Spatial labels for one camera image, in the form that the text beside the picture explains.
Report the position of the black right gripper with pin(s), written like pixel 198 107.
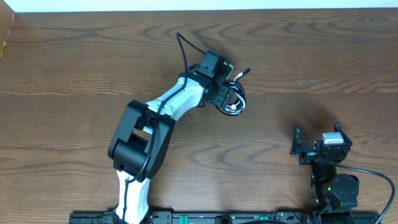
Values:
pixel 307 155

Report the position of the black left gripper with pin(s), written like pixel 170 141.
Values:
pixel 224 97

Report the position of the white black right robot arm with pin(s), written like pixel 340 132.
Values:
pixel 335 194

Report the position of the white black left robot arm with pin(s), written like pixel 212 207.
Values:
pixel 143 135

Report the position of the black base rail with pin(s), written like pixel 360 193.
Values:
pixel 282 216

